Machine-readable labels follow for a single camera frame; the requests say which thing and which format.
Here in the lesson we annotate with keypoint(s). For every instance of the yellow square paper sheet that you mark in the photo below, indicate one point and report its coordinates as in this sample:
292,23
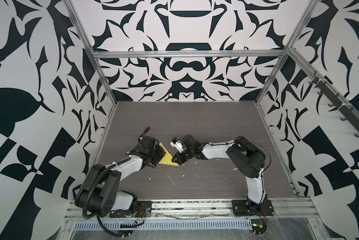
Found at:
167,158

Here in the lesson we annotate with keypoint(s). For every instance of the white slotted cable duct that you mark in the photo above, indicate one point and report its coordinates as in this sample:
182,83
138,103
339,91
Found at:
172,224

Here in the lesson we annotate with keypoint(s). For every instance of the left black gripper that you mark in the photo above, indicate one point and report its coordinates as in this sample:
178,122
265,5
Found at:
162,153

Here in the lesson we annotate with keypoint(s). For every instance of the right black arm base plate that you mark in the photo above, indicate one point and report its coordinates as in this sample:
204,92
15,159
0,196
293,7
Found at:
249,208

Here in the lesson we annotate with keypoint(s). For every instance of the small green-lit electronics box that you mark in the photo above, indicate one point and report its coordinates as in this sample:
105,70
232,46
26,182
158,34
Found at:
259,227

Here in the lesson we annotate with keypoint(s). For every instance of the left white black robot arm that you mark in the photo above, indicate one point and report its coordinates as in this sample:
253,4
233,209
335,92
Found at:
99,194

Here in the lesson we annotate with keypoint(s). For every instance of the black wall hook rail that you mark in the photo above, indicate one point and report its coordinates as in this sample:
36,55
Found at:
337,101

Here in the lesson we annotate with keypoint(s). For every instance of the aluminium front rail frame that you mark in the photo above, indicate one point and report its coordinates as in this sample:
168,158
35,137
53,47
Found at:
220,208

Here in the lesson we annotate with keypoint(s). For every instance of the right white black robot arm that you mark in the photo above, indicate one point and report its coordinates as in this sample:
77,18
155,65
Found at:
248,159

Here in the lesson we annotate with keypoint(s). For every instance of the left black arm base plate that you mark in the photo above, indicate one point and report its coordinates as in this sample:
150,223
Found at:
138,209

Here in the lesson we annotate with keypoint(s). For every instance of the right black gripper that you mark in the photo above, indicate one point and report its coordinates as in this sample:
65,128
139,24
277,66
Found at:
180,160

